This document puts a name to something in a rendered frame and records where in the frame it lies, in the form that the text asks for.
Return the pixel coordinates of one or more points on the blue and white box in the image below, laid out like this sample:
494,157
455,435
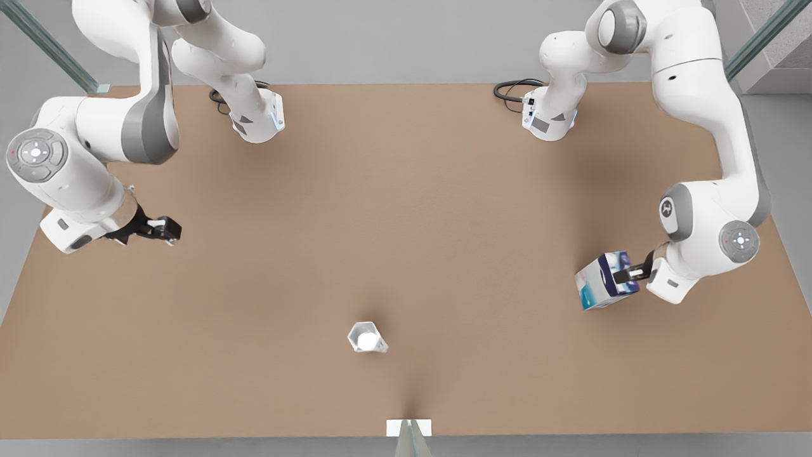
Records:
602,282

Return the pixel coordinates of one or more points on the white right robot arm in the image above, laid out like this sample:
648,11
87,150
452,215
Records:
95,120

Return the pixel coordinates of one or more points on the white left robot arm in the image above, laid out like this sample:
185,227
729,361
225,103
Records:
698,76

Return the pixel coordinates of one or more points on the white faceted cup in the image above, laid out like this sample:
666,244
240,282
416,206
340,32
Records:
366,337

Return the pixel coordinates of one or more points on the silver frame post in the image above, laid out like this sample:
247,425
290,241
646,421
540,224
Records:
410,437
51,46
758,38

